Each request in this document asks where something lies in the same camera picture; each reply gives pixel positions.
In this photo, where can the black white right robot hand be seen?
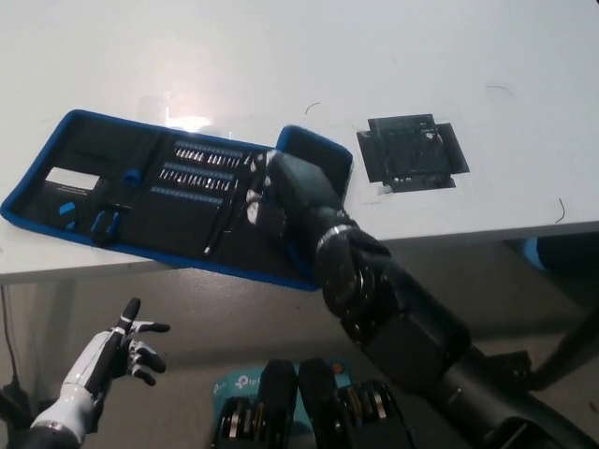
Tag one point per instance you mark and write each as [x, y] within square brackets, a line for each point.
[299, 192]

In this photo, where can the blue triangular pick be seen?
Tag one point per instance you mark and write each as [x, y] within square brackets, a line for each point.
[71, 225]

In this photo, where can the black tape patch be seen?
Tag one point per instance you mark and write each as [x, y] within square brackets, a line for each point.
[412, 152]

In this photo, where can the blue bit holder strip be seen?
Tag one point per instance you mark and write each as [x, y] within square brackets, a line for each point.
[196, 167]
[208, 146]
[187, 193]

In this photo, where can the black blue-edged roll-up toolkit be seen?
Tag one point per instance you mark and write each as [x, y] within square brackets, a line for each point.
[187, 224]

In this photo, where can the teal tp-link box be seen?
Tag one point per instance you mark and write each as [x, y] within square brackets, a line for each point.
[236, 386]

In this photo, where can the blue black clip tool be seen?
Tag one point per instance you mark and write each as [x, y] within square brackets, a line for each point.
[104, 223]

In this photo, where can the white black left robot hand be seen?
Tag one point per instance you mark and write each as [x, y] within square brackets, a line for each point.
[96, 357]

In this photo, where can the slim black silver extension rod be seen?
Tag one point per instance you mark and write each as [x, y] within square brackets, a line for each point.
[219, 227]

